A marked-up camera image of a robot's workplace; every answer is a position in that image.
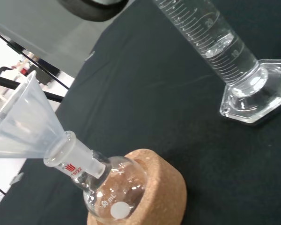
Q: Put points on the thin black tripod pole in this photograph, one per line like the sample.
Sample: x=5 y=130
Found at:
x=25 y=88

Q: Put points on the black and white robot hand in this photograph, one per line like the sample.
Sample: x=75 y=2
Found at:
x=93 y=11

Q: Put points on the clear cloth clip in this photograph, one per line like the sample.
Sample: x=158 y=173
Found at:
x=17 y=178
x=90 y=55

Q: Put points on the black bench cloth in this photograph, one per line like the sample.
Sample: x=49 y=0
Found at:
x=154 y=93

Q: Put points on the clear round-bottom flask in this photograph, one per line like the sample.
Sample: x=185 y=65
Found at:
x=117 y=187

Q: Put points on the translucent plastic funnel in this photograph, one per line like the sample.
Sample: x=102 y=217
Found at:
x=21 y=122

